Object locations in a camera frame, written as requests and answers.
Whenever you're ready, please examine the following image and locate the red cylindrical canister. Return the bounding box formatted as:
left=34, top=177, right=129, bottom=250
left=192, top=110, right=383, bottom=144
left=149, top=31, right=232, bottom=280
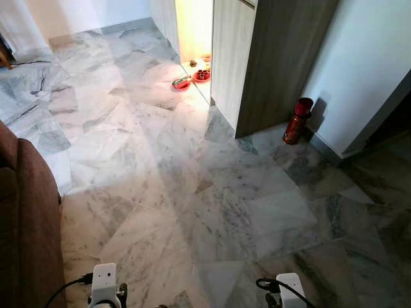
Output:
left=283, top=98, right=315, bottom=146

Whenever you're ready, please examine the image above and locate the red bowl with green contents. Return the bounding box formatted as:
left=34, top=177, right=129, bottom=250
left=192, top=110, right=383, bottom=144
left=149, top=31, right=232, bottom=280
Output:
left=171, top=76, right=193, bottom=91

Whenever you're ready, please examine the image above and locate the tall wooden cabinet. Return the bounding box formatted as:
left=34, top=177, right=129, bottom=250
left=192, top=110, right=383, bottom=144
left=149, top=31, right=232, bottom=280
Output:
left=211, top=0, right=341, bottom=139

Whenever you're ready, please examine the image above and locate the pale wooden cabinet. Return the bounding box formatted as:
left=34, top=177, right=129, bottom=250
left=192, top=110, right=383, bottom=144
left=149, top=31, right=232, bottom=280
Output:
left=150, top=0, right=181, bottom=56

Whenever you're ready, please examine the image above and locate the white curtain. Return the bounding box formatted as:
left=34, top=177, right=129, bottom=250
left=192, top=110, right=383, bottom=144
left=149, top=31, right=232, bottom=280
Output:
left=0, top=0, right=56, bottom=62

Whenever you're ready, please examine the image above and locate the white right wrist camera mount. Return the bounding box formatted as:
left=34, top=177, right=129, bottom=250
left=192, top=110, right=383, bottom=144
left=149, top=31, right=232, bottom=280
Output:
left=276, top=273, right=308, bottom=308

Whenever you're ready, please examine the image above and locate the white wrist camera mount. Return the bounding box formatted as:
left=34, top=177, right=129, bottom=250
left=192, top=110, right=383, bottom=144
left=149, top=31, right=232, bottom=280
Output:
left=276, top=273, right=308, bottom=308
left=90, top=263, right=119, bottom=306

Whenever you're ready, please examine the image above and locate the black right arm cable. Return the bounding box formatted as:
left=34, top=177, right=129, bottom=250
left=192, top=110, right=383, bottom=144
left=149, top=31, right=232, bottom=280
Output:
left=256, top=277, right=315, bottom=308

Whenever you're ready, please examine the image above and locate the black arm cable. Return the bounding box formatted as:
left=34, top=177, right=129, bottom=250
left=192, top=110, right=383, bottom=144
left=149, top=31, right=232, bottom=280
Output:
left=44, top=273, right=94, bottom=308
left=256, top=277, right=315, bottom=308

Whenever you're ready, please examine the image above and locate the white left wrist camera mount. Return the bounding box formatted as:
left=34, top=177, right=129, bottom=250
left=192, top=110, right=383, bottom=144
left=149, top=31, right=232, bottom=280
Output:
left=90, top=263, right=119, bottom=306

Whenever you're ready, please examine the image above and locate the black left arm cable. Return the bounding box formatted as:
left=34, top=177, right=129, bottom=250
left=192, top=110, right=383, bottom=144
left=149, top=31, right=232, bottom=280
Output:
left=44, top=273, right=94, bottom=308

